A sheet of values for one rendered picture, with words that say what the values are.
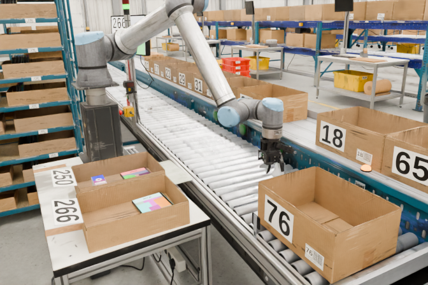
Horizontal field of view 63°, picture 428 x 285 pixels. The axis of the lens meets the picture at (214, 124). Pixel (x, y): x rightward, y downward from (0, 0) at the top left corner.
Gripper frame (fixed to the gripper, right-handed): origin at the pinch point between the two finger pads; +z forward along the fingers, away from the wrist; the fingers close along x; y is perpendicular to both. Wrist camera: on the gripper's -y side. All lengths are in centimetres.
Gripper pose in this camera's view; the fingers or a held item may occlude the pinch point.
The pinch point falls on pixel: (274, 176)
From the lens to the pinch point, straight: 167.8
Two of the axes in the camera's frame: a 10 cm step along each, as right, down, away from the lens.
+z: 0.3, 9.6, 2.9
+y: -9.0, 1.5, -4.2
